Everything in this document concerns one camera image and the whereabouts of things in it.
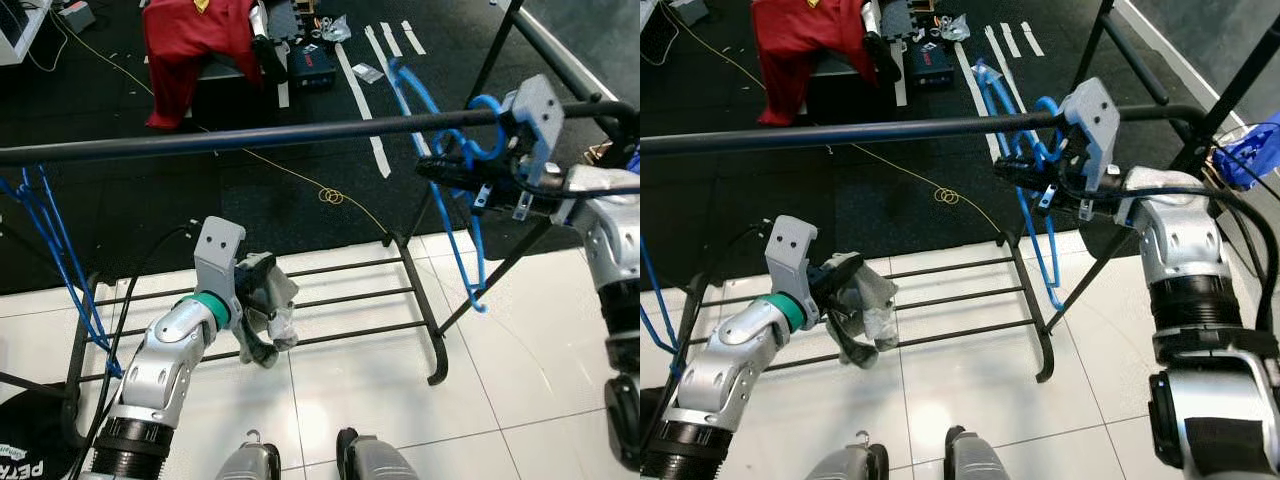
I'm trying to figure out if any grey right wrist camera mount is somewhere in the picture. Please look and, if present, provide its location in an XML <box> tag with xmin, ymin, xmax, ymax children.
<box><xmin>1040</xmin><ymin>78</ymin><xmax>1123</xmax><ymax>221</ymax></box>
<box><xmin>472</xmin><ymin>75</ymin><xmax>568</xmax><ymax>221</ymax></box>

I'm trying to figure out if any black metal clothes rack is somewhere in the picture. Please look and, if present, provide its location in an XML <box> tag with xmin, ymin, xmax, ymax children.
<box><xmin>0</xmin><ymin>0</ymin><xmax>640</xmax><ymax>386</ymax></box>
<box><xmin>640</xmin><ymin>0</ymin><xmax>1280</xmax><ymax>386</ymax></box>

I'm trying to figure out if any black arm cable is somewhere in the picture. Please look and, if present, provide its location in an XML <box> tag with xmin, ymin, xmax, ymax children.
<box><xmin>1060</xmin><ymin>175</ymin><xmax>1279</xmax><ymax>336</ymax></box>
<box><xmin>508</xmin><ymin>165</ymin><xmax>640</xmax><ymax>201</ymax></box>
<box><xmin>690</xmin><ymin>225</ymin><xmax>773</xmax><ymax>441</ymax></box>
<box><xmin>85</xmin><ymin>222</ymin><xmax>201</xmax><ymax>471</ymax></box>

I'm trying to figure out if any grey green lettered garment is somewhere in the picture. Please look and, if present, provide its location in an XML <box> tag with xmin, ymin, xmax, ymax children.
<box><xmin>232</xmin><ymin>262</ymin><xmax>301</xmax><ymax>353</ymax></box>
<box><xmin>815</xmin><ymin>262</ymin><xmax>901</xmax><ymax>353</ymax></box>

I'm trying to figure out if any black garment white Petronas print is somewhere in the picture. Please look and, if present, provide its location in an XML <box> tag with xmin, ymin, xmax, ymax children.
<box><xmin>0</xmin><ymin>385</ymin><xmax>71</xmax><ymax>480</ymax></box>

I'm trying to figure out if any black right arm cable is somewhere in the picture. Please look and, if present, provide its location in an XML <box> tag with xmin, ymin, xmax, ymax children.
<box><xmin>508</xmin><ymin>165</ymin><xmax>640</xmax><ymax>201</ymax></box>
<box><xmin>1060</xmin><ymin>175</ymin><xmax>1279</xmax><ymax>336</ymax></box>

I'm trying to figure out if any red garment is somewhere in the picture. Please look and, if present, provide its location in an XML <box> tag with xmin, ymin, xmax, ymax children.
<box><xmin>143</xmin><ymin>0</ymin><xmax>266</xmax><ymax>131</ymax></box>
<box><xmin>752</xmin><ymin>0</ymin><xmax>873</xmax><ymax>126</ymax></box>

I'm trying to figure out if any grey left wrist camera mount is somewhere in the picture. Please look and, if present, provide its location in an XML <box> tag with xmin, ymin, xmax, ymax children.
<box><xmin>765</xmin><ymin>215</ymin><xmax>819</xmax><ymax>329</ymax></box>
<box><xmin>193</xmin><ymin>217</ymin><xmax>248</xmax><ymax>326</ymax></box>

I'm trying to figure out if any black box red label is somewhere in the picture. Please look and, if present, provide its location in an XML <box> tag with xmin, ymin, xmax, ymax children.
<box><xmin>905</xmin><ymin>45</ymin><xmax>956</xmax><ymax>89</ymax></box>
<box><xmin>288</xmin><ymin>45</ymin><xmax>338</xmax><ymax>89</ymax></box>

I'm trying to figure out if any blue plastic hanger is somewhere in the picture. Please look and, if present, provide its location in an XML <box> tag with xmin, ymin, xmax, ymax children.
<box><xmin>385</xmin><ymin>58</ymin><xmax>513</xmax><ymax>313</ymax></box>
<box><xmin>0</xmin><ymin>165</ymin><xmax>123</xmax><ymax>379</ymax></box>
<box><xmin>972</xmin><ymin>58</ymin><xmax>1069</xmax><ymax>313</ymax></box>
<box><xmin>640</xmin><ymin>235</ymin><xmax>693</xmax><ymax>379</ymax></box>

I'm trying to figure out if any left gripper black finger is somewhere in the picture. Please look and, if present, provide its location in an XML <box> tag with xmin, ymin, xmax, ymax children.
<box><xmin>236</xmin><ymin>318</ymin><xmax>283</xmax><ymax>369</ymax></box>
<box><xmin>826</xmin><ymin>318</ymin><xmax>879</xmax><ymax>369</ymax></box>

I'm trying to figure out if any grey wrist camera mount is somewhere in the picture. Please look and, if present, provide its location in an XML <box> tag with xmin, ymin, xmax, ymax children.
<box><xmin>193</xmin><ymin>217</ymin><xmax>248</xmax><ymax>326</ymax></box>
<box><xmin>765</xmin><ymin>215</ymin><xmax>819</xmax><ymax>329</ymax></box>
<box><xmin>1040</xmin><ymin>78</ymin><xmax>1123</xmax><ymax>221</ymax></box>
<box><xmin>472</xmin><ymin>75</ymin><xmax>568</xmax><ymax>221</ymax></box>

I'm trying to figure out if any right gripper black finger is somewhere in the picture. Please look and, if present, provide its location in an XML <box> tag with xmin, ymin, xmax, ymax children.
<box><xmin>415</xmin><ymin>154</ymin><xmax>476</xmax><ymax>187</ymax></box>
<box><xmin>993</xmin><ymin>155</ymin><xmax>1046</xmax><ymax>189</ymax></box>

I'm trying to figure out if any thin yellow cord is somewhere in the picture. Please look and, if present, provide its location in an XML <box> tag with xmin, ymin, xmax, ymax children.
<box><xmin>55</xmin><ymin>15</ymin><xmax>393</xmax><ymax>236</ymax></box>
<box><xmin>680</xmin><ymin>15</ymin><xmax>1006</xmax><ymax>236</ymax></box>

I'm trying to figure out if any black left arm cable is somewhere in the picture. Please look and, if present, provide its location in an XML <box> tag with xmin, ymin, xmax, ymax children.
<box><xmin>85</xmin><ymin>222</ymin><xmax>201</xmax><ymax>471</ymax></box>
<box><xmin>690</xmin><ymin>225</ymin><xmax>773</xmax><ymax>441</ymax></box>

